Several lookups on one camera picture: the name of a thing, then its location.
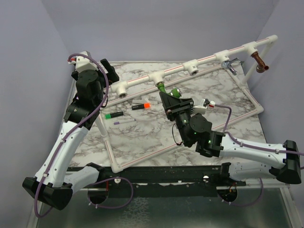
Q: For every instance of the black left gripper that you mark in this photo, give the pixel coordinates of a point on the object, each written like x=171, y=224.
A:
x=109, y=71

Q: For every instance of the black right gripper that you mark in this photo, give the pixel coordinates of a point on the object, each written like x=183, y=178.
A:
x=173, y=106

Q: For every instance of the green water faucet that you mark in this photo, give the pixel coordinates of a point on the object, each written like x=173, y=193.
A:
x=175, y=92

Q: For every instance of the white pvc pipe frame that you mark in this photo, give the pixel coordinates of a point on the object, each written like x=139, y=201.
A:
x=198, y=67

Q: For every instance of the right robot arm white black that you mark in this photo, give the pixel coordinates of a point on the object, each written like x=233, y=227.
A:
x=280, y=161

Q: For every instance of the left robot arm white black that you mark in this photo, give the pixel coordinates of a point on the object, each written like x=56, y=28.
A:
x=51, y=184

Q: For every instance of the orange capped black marker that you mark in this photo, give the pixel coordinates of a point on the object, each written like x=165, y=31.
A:
x=141, y=106

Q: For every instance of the clear plastic bag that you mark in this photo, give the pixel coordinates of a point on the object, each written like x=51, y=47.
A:
x=144, y=99

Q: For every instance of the green capped black marker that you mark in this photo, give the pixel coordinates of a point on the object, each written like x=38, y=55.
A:
x=113, y=115

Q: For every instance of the purple capped white pen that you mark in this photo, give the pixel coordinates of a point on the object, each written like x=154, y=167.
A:
x=125, y=121

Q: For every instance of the grey metal faucet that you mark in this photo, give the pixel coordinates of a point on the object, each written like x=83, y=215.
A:
x=227, y=64

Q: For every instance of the brown copper faucet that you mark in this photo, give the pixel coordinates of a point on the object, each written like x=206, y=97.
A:
x=261, y=66

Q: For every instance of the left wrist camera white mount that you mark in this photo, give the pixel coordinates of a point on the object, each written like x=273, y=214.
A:
x=82, y=64

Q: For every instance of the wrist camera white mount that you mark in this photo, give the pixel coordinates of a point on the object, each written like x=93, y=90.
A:
x=203, y=106
x=82, y=64

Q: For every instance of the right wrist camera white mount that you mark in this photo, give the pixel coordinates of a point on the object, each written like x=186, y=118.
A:
x=203, y=106

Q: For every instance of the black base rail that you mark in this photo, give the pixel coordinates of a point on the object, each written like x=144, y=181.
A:
x=166, y=181

